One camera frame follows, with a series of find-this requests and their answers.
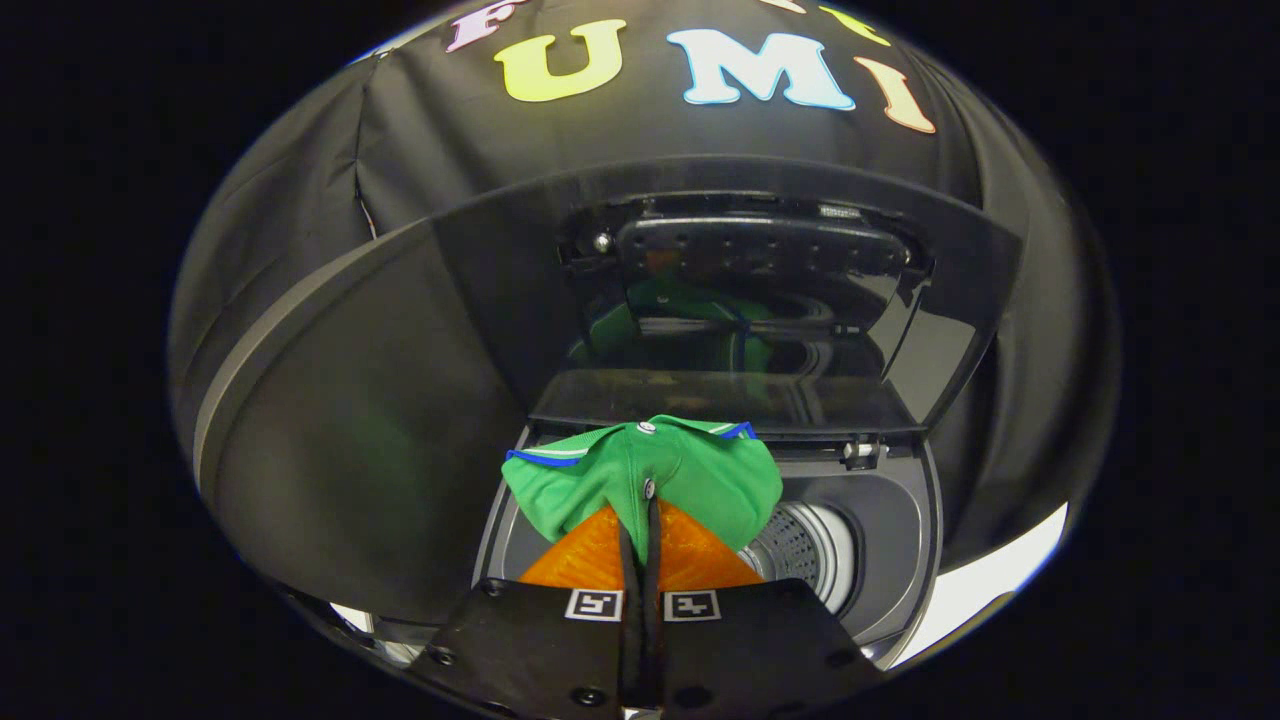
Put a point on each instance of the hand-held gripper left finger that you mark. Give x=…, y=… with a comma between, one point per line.
x=560, y=650

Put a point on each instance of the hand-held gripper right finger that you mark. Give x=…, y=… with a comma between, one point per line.
x=740, y=650

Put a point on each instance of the green polo shirt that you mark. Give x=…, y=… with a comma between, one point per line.
x=700, y=480

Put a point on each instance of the dark washing machine lid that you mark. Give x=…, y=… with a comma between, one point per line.
x=700, y=260

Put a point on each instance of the white flat sheet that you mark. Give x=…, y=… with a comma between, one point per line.
x=1000, y=580

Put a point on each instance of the black backdrop cloth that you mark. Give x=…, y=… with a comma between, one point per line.
x=650, y=140

